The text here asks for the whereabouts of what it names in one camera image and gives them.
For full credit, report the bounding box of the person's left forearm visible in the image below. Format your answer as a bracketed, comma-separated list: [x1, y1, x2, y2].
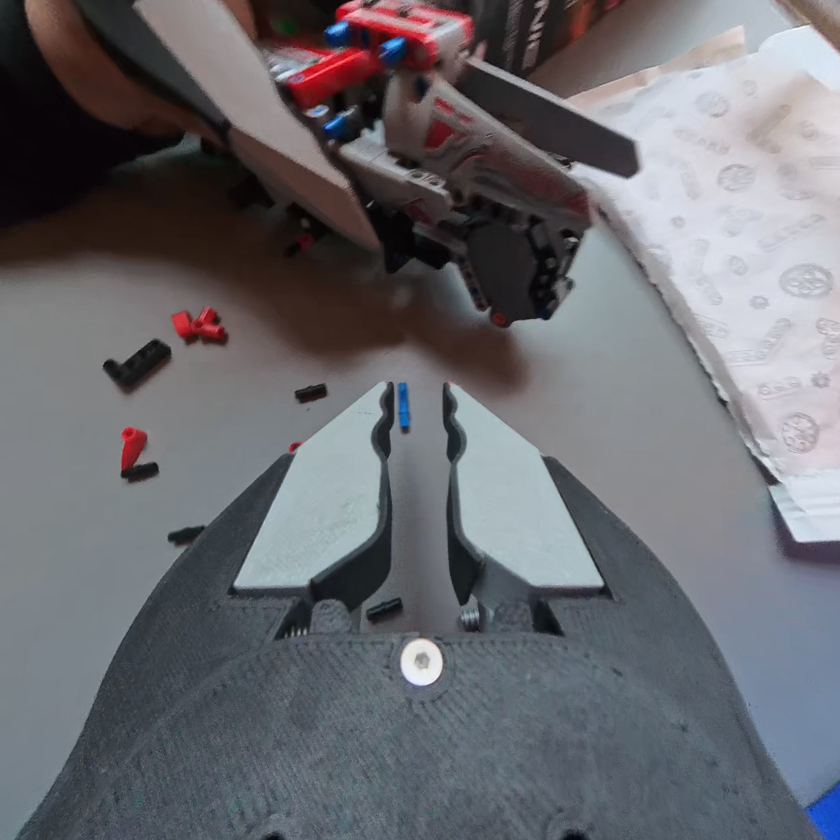
[0, 0, 185, 227]

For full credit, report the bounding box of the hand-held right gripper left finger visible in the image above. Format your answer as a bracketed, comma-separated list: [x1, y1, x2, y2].
[233, 382, 395, 611]

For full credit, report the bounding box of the printed paper bag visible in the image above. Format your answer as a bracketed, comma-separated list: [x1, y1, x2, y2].
[567, 26, 840, 488]

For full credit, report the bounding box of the black lego set box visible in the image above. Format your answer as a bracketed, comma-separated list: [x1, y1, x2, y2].
[453, 0, 621, 77]

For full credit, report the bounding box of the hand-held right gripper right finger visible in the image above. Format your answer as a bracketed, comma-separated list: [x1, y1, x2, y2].
[443, 384, 606, 609]

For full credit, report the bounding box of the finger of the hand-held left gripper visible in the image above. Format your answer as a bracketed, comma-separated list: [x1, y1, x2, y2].
[133, 0, 384, 250]

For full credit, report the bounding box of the red grey lego vehicle model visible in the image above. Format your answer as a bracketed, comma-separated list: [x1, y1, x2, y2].
[262, 0, 641, 329]

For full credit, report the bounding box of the blue plastic bin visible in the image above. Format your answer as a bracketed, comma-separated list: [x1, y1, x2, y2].
[804, 796, 840, 840]

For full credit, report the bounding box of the person's left hand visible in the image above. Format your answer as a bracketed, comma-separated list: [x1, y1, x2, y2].
[25, 0, 219, 137]

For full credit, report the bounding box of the black angled lego connector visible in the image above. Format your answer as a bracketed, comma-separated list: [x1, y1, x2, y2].
[102, 339, 173, 392]

